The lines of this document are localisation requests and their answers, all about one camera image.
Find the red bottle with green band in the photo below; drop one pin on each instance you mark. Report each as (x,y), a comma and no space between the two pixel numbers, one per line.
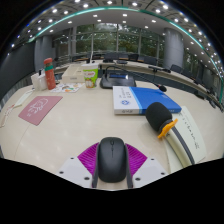
(50,75)

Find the cream cardboard box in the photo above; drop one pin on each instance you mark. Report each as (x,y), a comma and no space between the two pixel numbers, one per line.
(72,74)

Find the colourful sticker sheet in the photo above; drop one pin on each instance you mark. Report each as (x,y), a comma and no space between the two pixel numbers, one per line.
(66,87)

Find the pink printed mouse pad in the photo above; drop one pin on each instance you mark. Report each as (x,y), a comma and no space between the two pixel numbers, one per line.
(40,109)

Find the white paper booklet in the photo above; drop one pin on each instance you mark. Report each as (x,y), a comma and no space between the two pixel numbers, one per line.
(195,136)

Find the group of dark office chairs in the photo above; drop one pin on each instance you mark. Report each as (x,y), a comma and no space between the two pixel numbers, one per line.
(176,68)

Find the group of ceiling lights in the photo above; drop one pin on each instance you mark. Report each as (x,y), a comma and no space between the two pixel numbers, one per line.
(134,4)

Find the black computer mouse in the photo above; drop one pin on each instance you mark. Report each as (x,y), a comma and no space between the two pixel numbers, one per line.
(112,160)

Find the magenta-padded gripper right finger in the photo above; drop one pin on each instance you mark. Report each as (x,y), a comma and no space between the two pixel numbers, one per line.
(136,158)

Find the green printed paper cup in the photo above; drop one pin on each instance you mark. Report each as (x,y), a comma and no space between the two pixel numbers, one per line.
(90,76)

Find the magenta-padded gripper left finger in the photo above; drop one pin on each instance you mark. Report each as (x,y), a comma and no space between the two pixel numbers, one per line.
(87,156)

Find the long curved conference desk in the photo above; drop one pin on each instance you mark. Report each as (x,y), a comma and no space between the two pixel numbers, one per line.
(143,66)

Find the stack of white paper cups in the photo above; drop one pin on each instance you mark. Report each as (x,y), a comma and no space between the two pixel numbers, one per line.
(34,82)

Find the white lidded mug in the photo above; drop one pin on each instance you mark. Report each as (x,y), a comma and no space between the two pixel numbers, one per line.
(42,81)

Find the black gooseneck desk microphone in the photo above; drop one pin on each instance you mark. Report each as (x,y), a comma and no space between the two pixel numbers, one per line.
(116,81)

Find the blue and white book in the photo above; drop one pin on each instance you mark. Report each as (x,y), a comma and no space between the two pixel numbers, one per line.
(146,98)

